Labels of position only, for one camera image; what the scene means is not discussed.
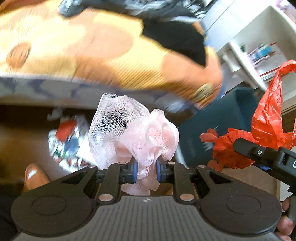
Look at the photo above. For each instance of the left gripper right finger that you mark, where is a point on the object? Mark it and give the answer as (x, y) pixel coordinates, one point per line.
(177, 175)

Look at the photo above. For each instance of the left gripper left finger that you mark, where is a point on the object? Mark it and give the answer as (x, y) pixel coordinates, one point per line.
(112, 178)

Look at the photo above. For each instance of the red plastic bag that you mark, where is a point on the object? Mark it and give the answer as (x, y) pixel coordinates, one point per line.
(266, 128)

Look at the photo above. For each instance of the pink mesh bath sponge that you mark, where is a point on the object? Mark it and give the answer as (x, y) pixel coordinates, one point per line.
(122, 129)

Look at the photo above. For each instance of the Merry Christmas printed bag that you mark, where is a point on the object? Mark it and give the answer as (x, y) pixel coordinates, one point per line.
(69, 144)

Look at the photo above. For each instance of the dark teal trash bin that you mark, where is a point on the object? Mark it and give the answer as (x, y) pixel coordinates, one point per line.
(234, 110)

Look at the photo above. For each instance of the person's right hand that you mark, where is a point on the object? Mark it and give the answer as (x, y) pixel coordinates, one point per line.
(285, 225)

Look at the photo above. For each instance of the person's foot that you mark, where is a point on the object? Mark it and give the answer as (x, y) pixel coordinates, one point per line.
(34, 177)

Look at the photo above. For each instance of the books on shelf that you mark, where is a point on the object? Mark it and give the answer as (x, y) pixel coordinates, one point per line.
(266, 59)

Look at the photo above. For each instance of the white shelf unit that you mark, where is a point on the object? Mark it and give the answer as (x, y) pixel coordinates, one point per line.
(236, 28)

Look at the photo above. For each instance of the orange patterned bedspread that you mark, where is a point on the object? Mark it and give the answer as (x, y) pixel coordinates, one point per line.
(72, 61)

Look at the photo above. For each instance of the black floral clothing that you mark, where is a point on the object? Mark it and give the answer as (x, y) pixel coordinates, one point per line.
(170, 23)

